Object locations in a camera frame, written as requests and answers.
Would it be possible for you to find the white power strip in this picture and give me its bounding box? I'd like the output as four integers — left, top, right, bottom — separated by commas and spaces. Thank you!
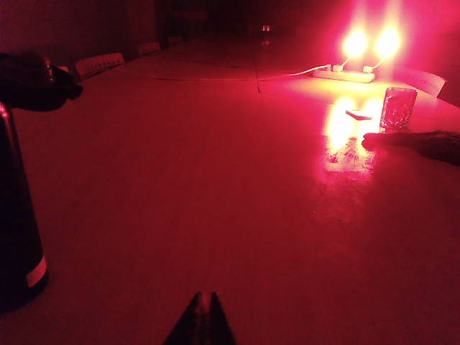
312, 68, 377, 84

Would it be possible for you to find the textured glass tumbler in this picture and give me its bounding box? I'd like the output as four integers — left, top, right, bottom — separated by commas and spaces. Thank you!
379, 86, 419, 129

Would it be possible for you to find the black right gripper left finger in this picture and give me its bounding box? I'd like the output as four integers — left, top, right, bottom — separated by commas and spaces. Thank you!
163, 291, 207, 345

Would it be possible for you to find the round glowing plug-in lamp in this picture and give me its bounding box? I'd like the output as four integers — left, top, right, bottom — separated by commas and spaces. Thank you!
363, 27, 402, 72
340, 28, 369, 71

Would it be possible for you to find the dark flat object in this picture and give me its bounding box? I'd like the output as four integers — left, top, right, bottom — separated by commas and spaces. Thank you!
362, 130, 460, 167

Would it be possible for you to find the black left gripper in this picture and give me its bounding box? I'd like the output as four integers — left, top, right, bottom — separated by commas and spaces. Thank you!
0, 51, 84, 113

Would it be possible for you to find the white power cable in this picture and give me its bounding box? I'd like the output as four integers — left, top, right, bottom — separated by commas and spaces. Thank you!
120, 64, 334, 81

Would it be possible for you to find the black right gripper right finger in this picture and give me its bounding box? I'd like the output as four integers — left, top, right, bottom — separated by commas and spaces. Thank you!
208, 291, 238, 345

